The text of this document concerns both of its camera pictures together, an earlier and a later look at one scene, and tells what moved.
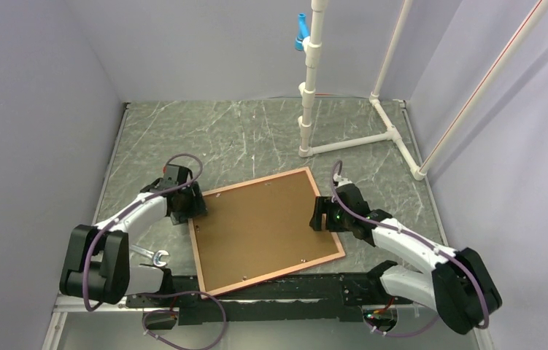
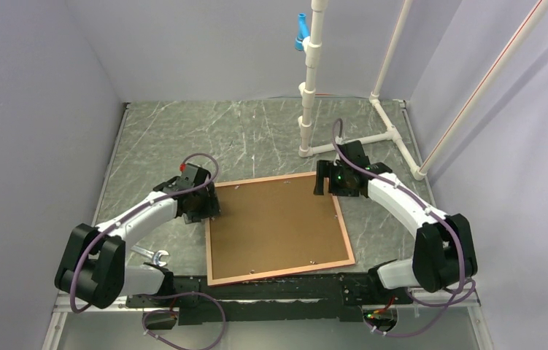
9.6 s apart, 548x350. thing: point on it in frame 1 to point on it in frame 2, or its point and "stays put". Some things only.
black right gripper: [324, 205] to [326, 169]
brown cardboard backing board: [255, 231] stays put
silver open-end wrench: [155, 255] stays put
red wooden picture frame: [317, 194] to [233, 279]
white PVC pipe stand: [313, 43] stays put
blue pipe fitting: [303, 31] stays put
